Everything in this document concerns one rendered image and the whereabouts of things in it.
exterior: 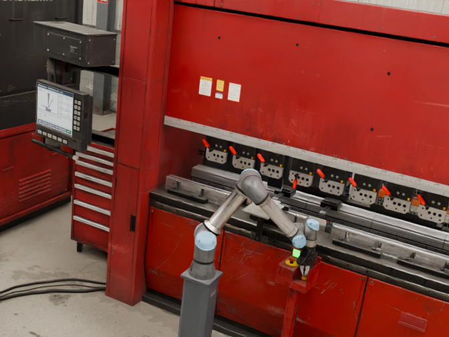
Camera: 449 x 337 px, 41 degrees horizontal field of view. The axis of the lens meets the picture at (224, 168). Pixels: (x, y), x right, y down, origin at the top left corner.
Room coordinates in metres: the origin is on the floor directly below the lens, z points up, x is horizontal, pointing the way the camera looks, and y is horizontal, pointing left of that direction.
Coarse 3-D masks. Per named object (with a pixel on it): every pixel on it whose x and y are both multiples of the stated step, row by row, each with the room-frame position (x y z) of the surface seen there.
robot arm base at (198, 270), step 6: (192, 264) 2.99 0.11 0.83; (198, 264) 2.95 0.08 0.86; (204, 264) 2.95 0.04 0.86; (210, 264) 2.97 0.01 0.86; (192, 270) 2.96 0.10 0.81; (198, 270) 2.94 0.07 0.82; (204, 270) 2.94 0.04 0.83; (210, 270) 2.96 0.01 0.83; (192, 276) 2.95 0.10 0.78; (198, 276) 2.93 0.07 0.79; (204, 276) 2.93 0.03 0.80; (210, 276) 2.95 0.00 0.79
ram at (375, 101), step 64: (192, 64) 3.91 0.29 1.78; (256, 64) 3.72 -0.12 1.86; (320, 64) 3.55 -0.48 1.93; (384, 64) 3.40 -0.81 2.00; (448, 64) 3.25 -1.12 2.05; (192, 128) 3.89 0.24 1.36; (256, 128) 3.70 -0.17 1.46; (320, 128) 3.52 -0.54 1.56; (384, 128) 3.37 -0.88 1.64; (448, 128) 3.22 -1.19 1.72; (448, 192) 3.19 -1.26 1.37
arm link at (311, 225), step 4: (308, 220) 3.19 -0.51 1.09; (312, 220) 3.20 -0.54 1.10; (316, 220) 3.20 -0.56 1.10; (308, 224) 3.16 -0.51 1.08; (312, 224) 3.15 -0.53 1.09; (316, 224) 3.16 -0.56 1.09; (308, 228) 3.16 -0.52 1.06; (312, 228) 3.15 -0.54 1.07; (316, 228) 3.16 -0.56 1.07; (308, 232) 3.15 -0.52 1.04; (312, 232) 3.15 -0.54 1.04; (316, 232) 3.16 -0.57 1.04; (308, 236) 3.16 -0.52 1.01; (312, 236) 3.16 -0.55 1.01; (316, 236) 3.17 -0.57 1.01; (308, 240) 3.16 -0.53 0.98; (312, 240) 3.16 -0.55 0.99
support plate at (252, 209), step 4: (252, 204) 3.57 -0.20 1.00; (248, 208) 3.50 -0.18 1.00; (252, 208) 3.50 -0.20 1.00; (256, 208) 3.51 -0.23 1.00; (260, 208) 3.52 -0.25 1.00; (280, 208) 3.56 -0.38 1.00; (244, 212) 3.44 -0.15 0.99; (248, 212) 3.43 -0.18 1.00; (252, 212) 3.44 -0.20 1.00; (256, 212) 3.45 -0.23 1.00; (260, 212) 3.45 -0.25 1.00; (264, 212) 3.46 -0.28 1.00; (260, 216) 3.40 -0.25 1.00; (264, 216) 3.40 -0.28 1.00; (268, 216) 3.41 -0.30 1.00
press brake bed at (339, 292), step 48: (192, 240) 3.73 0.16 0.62; (240, 240) 3.58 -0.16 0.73; (240, 288) 3.56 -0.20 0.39; (288, 288) 3.42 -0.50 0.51; (336, 288) 3.30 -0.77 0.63; (384, 288) 3.18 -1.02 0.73; (432, 288) 3.08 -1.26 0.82; (240, 336) 3.55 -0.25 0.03; (336, 336) 3.27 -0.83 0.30; (384, 336) 3.15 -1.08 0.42; (432, 336) 3.04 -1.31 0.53
